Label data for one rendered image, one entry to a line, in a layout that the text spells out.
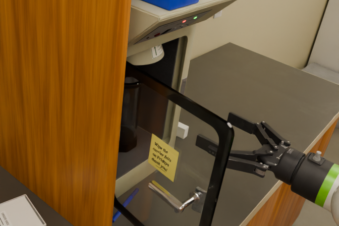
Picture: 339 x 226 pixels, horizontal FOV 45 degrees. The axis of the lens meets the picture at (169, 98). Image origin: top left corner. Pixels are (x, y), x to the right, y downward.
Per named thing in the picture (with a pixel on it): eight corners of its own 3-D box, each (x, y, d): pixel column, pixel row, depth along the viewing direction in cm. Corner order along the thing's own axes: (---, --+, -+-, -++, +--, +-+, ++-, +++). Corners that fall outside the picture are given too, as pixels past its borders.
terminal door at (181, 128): (108, 198, 104) (119, 56, 84) (196, 280, 87) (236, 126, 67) (106, 199, 103) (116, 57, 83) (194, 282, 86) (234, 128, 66)
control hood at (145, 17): (109, 46, 83) (112, -2, 78) (198, 17, 106) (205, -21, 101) (152, 66, 77) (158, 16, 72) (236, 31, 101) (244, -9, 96)
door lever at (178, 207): (164, 179, 84) (166, 169, 82) (199, 206, 78) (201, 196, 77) (145, 190, 80) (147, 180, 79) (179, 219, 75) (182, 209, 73)
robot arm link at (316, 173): (308, 214, 83) (324, 192, 89) (327, 170, 77) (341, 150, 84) (281, 199, 86) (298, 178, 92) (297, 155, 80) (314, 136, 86)
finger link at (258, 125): (273, 148, 88) (279, 148, 89) (255, 119, 98) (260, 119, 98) (269, 162, 90) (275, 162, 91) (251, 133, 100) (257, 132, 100)
